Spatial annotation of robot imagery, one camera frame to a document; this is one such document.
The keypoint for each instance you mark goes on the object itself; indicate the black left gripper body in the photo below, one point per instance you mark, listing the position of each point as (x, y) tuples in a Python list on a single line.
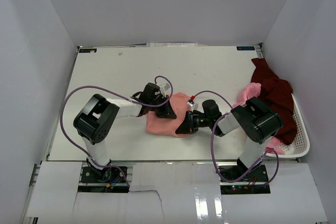
[(159, 110)]

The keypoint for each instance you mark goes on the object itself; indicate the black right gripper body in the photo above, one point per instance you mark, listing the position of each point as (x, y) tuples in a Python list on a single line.
[(198, 121)]

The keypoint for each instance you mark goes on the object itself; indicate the salmon pink t shirt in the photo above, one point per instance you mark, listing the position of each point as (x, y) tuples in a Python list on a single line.
[(167, 127)]

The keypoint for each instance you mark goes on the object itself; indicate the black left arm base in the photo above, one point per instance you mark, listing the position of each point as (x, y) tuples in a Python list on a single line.
[(107, 180)]

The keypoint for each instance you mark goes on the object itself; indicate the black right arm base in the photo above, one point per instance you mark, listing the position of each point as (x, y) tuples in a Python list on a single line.
[(251, 184)]

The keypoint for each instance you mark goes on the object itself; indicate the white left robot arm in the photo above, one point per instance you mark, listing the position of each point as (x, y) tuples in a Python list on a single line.
[(95, 120)]

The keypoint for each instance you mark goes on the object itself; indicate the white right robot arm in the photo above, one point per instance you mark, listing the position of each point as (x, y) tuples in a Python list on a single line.
[(259, 122)]

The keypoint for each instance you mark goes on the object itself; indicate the light pink t shirt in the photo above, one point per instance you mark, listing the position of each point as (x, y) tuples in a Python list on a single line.
[(253, 90)]

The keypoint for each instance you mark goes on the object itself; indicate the white paper sheets front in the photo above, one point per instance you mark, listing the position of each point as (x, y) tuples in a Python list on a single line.
[(174, 193)]

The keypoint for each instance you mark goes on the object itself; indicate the blue right table label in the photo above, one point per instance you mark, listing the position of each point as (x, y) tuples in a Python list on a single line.
[(245, 48)]

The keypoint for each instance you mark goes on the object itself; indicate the blue table label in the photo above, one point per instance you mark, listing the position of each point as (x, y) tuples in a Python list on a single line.
[(245, 48), (87, 50)]

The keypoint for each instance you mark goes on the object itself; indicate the dark red t shirt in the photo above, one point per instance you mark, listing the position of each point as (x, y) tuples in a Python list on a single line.
[(277, 94)]

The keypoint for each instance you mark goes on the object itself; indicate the blue left table label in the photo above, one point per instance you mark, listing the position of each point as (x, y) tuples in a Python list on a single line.
[(87, 50)]

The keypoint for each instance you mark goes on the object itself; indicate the white perforated laundry basket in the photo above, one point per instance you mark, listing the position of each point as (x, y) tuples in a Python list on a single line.
[(301, 144)]

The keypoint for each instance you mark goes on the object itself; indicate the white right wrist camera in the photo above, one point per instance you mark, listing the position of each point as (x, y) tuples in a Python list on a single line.
[(192, 104)]

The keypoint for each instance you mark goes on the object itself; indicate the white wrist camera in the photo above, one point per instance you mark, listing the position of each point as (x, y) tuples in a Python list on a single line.
[(192, 104), (165, 89)]

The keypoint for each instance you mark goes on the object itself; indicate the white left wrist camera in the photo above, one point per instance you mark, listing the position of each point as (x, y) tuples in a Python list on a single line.
[(165, 89)]

